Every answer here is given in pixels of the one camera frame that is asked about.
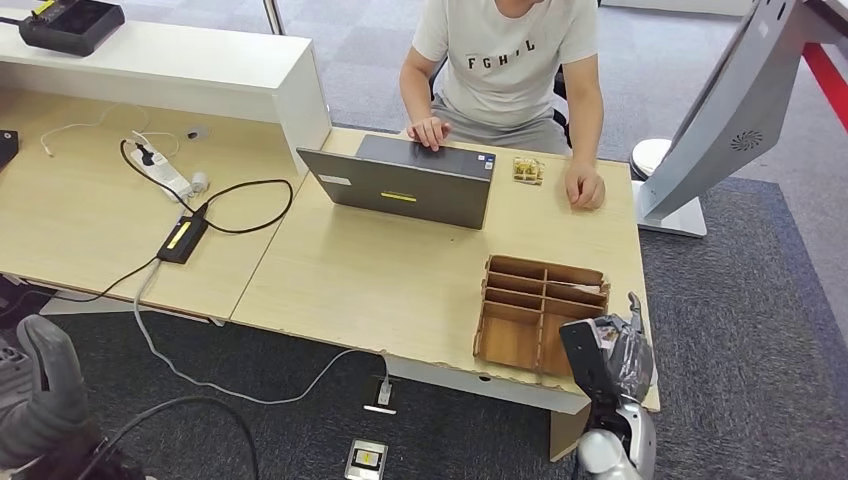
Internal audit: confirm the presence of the black power adapter yellow label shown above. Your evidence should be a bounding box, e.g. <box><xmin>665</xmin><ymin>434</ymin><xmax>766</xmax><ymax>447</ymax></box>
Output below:
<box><xmin>156</xmin><ymin>215</ymin><xmax>211</xmax><ymax>266</ymax></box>

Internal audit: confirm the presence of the floor socket with plug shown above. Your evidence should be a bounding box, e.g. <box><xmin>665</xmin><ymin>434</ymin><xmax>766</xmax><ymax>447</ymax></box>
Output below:
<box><xmin>362</xmin><ymin>377</ymin><xmax>399</xmax><ymax>417</ymax></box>

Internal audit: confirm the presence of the thin black adapter cable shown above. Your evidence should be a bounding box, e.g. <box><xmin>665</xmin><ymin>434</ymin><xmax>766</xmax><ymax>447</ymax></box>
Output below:
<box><xmin>0</xmin><ymin>256</ymin><xmax>162</xmax><ymax>326</ymax></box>

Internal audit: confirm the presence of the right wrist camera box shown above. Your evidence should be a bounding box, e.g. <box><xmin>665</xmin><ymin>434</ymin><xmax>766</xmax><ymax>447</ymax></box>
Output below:
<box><xmin>559</xmin><ymin>319</ymin><xmax>621</xmax><ymax>412</ymax></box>

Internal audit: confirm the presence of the dark grey laptop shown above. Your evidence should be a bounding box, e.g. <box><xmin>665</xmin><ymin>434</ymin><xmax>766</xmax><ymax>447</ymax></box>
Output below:
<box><xmin>296</xmin><ymin>134</ymin><xmax>497</xmax><ymax>231</ymax></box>

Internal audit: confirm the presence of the grey kiosk stand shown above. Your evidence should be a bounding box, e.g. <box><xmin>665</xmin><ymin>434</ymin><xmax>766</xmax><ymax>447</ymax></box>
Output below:
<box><xmin>630</xmin><ymin>0</ymin><xmax>823</xmax><ymax>240</ymax></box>

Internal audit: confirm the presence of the white round stanchion base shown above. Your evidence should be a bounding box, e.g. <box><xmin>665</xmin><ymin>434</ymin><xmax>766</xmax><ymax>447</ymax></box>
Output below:
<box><xmin>627</xmin><ymin>139</ymin><xmax>672</xmax><ymax>181</ymax></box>

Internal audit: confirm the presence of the grey cable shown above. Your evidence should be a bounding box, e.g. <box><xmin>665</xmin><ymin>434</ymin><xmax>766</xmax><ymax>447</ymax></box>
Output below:
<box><xmin>132</xmin><ymin>260</ymin><xmax>392</xmax><ymax>407</ymax></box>

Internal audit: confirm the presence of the black flat device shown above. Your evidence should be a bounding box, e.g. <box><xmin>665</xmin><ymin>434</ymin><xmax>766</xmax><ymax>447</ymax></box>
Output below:
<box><xmin>0</xmin><ymin>130</ymin><xmax>21</xmax><ymax>174</ymax></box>

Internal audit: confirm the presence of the clear plastic hand wrap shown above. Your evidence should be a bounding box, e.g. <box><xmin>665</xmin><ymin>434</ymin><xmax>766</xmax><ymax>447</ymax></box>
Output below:
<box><xmin>599</xmin><ymin>316</ymin><xmax>657</xmax><ymax>402</ymax></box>

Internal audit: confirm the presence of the thin white cable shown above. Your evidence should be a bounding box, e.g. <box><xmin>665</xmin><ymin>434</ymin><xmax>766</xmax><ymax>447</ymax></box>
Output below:
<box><xmin>39</xmin><ymin>105</ymin><xmax>181</xmax><ymax>160</ymax></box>

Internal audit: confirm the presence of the black controller device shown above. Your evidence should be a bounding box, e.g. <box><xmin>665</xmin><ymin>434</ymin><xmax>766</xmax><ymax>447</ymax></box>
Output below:
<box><xmin>18</xmin><ymin>0</ymin><xmax>127</xmax><ymax>59</ymax></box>

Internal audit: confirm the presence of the wooden compartment organizer box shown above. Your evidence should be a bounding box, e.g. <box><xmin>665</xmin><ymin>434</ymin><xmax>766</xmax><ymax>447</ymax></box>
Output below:
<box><xmin>472</xmin><ymin>254</ymin><xmax>611</xmax><ymax>379</ymax></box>

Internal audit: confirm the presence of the person's left hand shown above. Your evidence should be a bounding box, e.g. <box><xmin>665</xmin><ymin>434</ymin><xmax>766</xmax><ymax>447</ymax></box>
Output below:
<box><xmin>564</xmin><ymin>160</ymin><xmax>606</xmax><ymax>211</ymax></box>

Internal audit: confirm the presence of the metal pole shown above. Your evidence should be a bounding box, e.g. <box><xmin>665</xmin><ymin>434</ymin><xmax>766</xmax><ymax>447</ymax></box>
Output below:
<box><xmin>261</xmin><ymin>0</ymin><xmax>286</xmax><ymax>38</ymax></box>

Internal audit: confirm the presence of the white counter shelf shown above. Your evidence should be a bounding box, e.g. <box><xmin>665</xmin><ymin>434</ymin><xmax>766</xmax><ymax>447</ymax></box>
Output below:
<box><xmin>0</xmin><ymin>7</ymin><xmax>333</xmax><ymax>177</ymax></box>

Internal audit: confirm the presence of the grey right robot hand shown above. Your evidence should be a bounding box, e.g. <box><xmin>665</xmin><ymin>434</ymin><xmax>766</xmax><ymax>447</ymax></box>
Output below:
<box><xmin>598</xmin><ymin>291</ymin><xmax>657</xmax><ymax>405</ymax></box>

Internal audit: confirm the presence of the metal floor box yellow label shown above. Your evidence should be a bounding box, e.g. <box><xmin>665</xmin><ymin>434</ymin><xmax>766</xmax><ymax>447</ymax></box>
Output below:
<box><xmin>344</xmin><ymin>438</ymin><xmax>390</xmax><ymax>480</ymax></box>

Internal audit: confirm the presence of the person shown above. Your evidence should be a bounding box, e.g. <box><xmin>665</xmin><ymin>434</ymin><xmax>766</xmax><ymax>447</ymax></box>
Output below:
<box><xmin>399</xmin><ymin>0</ymin><xmax>606</xmax><ymax>211</ymax></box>

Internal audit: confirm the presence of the black power cable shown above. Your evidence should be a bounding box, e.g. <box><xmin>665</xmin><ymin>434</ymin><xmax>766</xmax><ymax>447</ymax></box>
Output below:
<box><xmin>119</xmin><ymin>139</ymin><xmax>295</xmax><ymax>236</ymax></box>

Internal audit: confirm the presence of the person's hand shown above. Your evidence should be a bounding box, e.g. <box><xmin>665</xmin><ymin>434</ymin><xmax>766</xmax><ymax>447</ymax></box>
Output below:
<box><xmin>406</xmin><ymin>117</ymin><xmax>453</xmax><ymax>152</ymax></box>
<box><xmin>564</xmin><ymin>160</ymin><xmax>606</xmax><ymax>211</ymax></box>

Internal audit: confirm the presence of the red barrier belt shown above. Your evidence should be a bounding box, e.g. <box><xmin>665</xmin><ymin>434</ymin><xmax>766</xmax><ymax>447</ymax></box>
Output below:
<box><xmin>800</xmin><ymin>43</ymin><xmax>848</xmax><ymax>134</ymax></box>

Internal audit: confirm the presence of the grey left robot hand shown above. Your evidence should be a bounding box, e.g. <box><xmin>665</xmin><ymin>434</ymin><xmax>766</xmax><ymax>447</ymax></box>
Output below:
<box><xmin>0</xmin><ymin>314</ymin><xmax>91</xmax><ymax>469</ymax></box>

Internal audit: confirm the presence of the white power strip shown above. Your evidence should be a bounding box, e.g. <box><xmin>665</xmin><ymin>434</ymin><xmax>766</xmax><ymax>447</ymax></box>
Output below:
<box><xmin>129</xmin><ymin>142</ymin><xmax>195</xmax><ymax>203</ymax></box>

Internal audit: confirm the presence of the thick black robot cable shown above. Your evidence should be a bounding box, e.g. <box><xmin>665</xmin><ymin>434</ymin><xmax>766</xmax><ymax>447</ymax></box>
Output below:
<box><xmin>76</xmin><ymin>395</ymin><xmax>261</xmax><ymax>480</ymax></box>

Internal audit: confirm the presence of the person's right hand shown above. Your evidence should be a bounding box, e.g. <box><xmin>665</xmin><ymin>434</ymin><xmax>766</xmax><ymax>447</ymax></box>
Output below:
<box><xmin>406</xmin><ymin>117</ymin><xmax>453</xmax><ymax>152</ymax></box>

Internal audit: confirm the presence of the small yellow clear box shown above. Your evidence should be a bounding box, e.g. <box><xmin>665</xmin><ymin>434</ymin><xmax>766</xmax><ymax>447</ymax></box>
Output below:
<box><xmin>511</xmin><ymin>156</ymin><xmax>545</xmax><ymax>187</ymax></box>

